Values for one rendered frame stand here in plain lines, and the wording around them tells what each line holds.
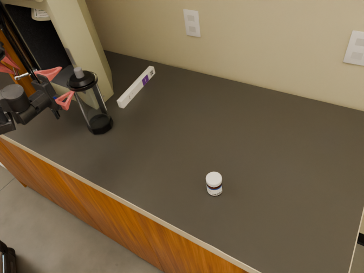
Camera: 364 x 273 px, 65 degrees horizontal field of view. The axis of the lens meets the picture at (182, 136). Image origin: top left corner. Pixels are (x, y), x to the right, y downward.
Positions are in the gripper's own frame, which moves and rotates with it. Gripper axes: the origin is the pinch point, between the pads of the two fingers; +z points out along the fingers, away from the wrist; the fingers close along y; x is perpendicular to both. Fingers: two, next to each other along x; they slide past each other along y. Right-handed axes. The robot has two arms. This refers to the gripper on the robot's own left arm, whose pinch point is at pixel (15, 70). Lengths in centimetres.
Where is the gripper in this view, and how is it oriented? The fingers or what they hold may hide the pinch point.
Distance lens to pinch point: 125.2
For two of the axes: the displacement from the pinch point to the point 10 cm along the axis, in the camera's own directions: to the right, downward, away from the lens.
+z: 5.0, 4.2, 7.6
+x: 4.8, 5.9, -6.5
